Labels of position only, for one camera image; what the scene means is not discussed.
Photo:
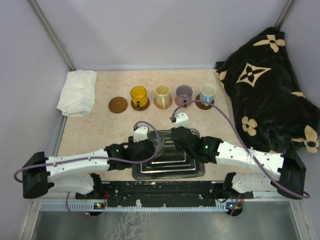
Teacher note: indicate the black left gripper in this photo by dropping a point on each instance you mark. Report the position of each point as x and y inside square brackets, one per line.
[131, 141]

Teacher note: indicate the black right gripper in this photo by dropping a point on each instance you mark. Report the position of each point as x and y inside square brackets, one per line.
[172, 128]

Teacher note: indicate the grey mug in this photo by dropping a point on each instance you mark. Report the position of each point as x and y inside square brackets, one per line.
[157, 139]

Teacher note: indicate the dark brown wooden coaster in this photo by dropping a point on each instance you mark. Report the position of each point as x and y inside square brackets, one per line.
[200, 105]

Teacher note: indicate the light woven coaster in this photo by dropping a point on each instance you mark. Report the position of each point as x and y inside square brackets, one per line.
[182, 106]

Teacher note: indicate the reddish brown wooden coaster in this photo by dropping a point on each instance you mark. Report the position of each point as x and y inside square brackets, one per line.
[139, 109]

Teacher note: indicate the tan woven coaster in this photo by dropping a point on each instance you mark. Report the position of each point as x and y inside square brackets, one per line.
[170, 103]

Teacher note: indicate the purple translucent cup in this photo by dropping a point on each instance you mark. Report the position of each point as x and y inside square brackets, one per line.
[184, 94]

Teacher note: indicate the white and blue mug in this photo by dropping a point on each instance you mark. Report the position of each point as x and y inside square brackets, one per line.
[207, 94]

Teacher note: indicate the yellow mug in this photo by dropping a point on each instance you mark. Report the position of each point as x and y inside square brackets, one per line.
[139, 96]

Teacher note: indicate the cream mug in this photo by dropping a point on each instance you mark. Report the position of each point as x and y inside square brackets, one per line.
[162, 96]

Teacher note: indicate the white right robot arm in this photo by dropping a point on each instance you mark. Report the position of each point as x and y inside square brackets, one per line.
[269, 172]

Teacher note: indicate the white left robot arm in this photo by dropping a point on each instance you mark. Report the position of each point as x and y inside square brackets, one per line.
[81, 173]

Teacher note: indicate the metal serving tray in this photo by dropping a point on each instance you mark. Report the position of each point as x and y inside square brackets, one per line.
[170, 163]

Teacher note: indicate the white folded cloth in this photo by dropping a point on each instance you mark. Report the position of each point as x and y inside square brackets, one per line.
[77, 97]

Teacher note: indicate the black floral blanket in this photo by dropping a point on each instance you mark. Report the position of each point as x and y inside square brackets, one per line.
[270, 111]

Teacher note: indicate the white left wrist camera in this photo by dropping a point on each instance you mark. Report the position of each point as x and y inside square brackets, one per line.
[140, 134]

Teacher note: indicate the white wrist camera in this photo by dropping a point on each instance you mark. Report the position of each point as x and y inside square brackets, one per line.
[182, 120]
[140, 134]

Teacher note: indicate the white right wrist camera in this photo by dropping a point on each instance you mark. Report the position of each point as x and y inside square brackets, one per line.
[182, 120]

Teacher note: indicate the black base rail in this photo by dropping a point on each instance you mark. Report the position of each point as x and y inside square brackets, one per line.
[165, 195]

